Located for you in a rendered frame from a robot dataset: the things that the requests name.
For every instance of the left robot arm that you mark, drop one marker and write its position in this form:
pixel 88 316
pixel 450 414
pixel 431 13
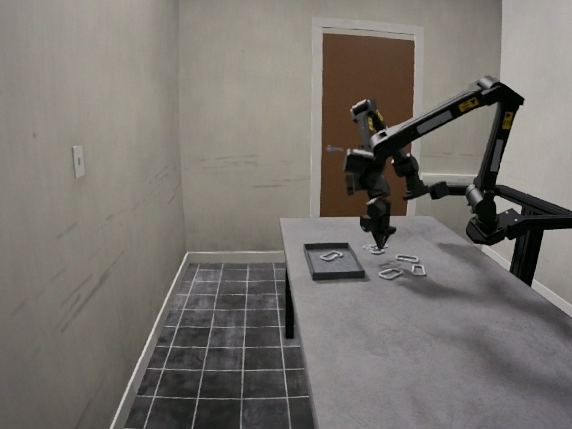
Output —
pixel 482 92

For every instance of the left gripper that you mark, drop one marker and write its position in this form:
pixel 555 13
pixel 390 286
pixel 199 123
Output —
pixel 364 184

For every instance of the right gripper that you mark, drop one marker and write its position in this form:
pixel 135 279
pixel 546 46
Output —
pixel 381 238

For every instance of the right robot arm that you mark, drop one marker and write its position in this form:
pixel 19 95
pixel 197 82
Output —
pixel 367 116

